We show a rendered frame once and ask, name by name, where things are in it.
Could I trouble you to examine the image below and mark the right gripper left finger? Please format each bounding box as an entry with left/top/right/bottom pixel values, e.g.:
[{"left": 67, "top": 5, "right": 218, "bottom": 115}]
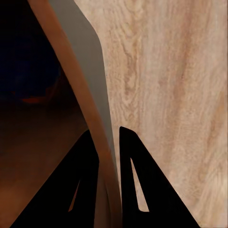
[{"left": 10, "top": 130, "right": 99, "bottom": 228}]

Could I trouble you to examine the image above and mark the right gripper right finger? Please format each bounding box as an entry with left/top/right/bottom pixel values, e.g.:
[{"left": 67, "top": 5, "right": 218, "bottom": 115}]
[{"left": 119, "top": 126, "right": 200, "bottom": 228}]

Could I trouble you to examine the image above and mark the trash can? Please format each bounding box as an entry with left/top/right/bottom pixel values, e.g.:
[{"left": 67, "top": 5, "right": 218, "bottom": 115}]
[{"left": 0, "top": 0, "right": 123, "bottom": 228}]

